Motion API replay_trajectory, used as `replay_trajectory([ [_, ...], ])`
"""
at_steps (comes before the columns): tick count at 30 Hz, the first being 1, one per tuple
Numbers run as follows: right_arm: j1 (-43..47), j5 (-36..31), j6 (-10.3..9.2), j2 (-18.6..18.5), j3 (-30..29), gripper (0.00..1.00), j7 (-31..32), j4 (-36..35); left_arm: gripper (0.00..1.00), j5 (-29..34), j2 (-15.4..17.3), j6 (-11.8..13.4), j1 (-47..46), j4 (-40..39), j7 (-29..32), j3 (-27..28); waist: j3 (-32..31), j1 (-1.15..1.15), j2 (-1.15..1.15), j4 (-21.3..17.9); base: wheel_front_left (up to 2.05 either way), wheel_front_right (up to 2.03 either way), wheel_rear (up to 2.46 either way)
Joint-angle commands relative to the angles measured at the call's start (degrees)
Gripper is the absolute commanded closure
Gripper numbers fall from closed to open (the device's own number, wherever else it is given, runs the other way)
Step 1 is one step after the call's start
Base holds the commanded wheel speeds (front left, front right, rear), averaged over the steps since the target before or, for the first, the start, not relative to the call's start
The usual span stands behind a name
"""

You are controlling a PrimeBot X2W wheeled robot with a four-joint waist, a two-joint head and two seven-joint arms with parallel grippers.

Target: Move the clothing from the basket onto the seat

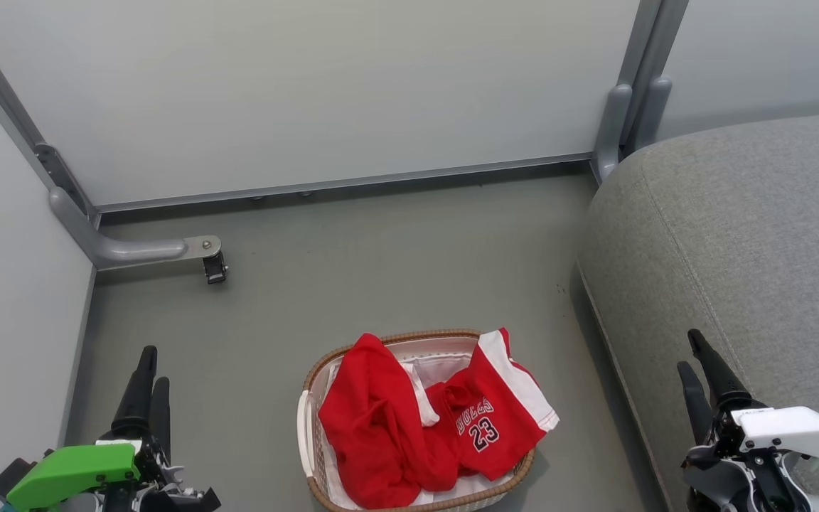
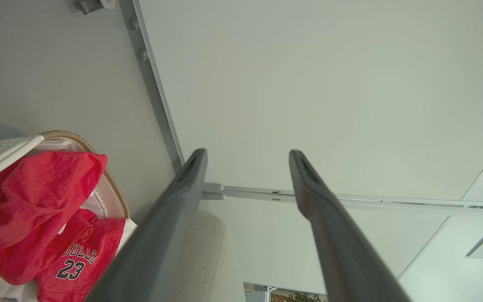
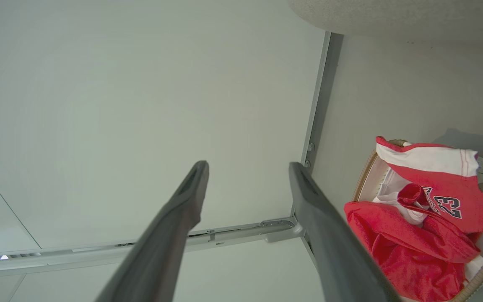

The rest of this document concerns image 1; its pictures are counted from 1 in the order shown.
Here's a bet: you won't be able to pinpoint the grey fabric sofa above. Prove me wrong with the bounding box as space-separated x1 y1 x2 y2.
576 110 819 512

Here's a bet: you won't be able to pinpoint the grey partition post with feet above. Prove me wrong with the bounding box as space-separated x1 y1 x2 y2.
590 0 690 184

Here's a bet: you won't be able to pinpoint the white cloth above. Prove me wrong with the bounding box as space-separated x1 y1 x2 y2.
323 352 513 510

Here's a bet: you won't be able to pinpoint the red shorts with number 23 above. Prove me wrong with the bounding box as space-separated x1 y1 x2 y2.
427 327 560 481

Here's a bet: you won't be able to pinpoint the grey partition foot with caster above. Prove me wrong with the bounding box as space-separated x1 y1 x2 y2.
48 186 230 286

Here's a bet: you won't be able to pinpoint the white woven laundry basket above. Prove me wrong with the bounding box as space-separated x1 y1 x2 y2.
296 329 537 512

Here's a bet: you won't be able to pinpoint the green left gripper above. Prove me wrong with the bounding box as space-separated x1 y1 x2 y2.
6 346 223 512

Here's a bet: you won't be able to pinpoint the grey partition corner post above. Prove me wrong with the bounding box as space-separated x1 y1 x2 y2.
0 6 101 218

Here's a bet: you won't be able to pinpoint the grey partition bottom rail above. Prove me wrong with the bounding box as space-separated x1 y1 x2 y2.
95 152 594 214

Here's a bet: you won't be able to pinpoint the red shirt with white trim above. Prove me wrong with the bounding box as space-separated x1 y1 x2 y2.
318 333 461 510

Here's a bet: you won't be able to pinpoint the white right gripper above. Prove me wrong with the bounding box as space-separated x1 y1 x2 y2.
677 328 819 512

